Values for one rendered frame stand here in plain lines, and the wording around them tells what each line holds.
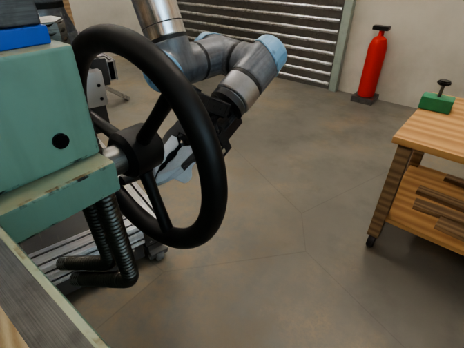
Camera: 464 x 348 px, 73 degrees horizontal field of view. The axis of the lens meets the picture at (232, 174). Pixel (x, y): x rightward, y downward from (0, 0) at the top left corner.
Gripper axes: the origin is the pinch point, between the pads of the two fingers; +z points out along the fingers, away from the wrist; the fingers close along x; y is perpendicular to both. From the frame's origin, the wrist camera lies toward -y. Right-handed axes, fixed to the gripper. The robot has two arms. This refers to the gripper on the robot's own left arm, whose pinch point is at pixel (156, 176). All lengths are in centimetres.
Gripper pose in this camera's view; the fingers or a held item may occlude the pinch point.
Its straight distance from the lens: 53.8
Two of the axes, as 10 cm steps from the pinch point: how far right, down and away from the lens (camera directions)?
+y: 2.6, 4.9, 8.3
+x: -7.7, -4.2, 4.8
